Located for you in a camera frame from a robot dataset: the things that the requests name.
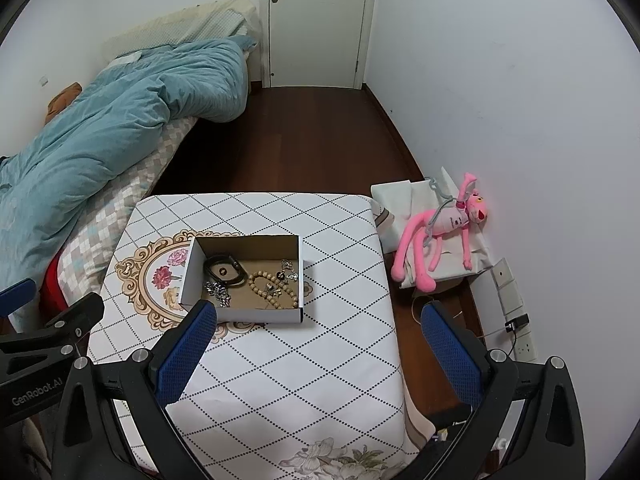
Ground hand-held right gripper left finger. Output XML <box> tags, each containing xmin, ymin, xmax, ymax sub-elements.
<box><xmin>52</xmin><ymin>300</ymin><xmax>219</xmax><ymax>480</ymax></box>

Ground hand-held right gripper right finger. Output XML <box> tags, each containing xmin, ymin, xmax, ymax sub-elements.
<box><xmin>404</xmin><ymin>301</ymin><xmax>587</xmax><ymax>480</ymax></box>

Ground white diamond-patterned floral tablecloth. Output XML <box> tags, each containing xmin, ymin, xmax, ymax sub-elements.
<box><xmin>87</xmin><ymin>191</ymin><xmax>422</xmax><ymax>480</ymax></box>

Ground black band bracelet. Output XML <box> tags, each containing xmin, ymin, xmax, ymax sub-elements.
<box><xmin>202</xmin><ymin>255</ymin><xmax>247</xmax><ymax>289</ymax></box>

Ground pink plush toy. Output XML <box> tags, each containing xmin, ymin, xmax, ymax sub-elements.
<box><xmin>391</xmin><ymin>172</ymin><xmax>489</xmax><ymax>294</ymax></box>

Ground silver chunky chain bracelet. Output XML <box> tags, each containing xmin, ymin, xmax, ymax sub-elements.
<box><xmin>202</xmin><ymin>280</ymin><xmax>232</xmax><ymax>309</ymax></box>

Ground white wall switch panel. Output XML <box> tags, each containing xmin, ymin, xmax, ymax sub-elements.
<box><xmin>492</xmin><ymin>257</ymin><xmax>526</xmax><ymax>319</ymax></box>

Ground thin charger cable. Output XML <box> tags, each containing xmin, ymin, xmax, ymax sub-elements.
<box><xmin>412</xmin><ymin>294</ymin><xmax>509</xmax><ymax>342</ymax></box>

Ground thin silver chain bracelet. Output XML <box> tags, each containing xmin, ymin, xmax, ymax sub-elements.
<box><xmin>277</xmin><ymin>258</ymin><xmax>301</xmax><ymax>284</ymax></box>

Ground white cardboard box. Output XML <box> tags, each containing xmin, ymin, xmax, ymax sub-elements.
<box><xmin>179</xmin><ymin>233</ymin><xmax>306</xmax><ymax>325</ymax></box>

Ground white door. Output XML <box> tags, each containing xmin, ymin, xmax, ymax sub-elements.
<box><xmin>269</xmin><ymin>0</ymin><xmax>374</xmax><ymax>90</ymax></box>

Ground cream pillow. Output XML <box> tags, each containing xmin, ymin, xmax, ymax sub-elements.
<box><xmin>102</xmin><ymin>0</ymin><xmax>262</xmax><ymax>62</ymax></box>

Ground light blue quilt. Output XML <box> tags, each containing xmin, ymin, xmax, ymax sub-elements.
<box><xmin>0</xmin><ymin>36</ymin><xmax>259</xmax><ymax>257</ymax></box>

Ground wooden bead bracelet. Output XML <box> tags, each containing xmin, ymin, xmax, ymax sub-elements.
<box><xmin>246</xmin><ymin>269</ymin><xmax>297</xmax><ymax>311</ymax></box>

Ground white wall power socket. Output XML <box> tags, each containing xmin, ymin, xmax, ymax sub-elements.
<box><xmin>515</xmin><ymin>330</ymin><xmax>539</xmax><ymax>364</ymax></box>

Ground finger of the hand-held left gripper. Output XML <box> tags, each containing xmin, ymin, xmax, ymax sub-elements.
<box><xmin>0</xmin><ymin>277</ymin><xmax>39</xmax><ymax>319</ymax></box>
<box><xmin>0</xmin><ymin>292</ymin><xmax>106</xmax><ymax>358</ymax></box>

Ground red blanket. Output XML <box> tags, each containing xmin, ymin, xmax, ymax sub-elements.
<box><xmin>39</xmin><ymin>254</ymin><xmax>69</xmax><ymax>312</ymax></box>

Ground checkered mattress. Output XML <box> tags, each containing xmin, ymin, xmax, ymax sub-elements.
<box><xmin>54</xmin><ymin>115</ymin><xmax>202</xmax><ymax>287</ymax></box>

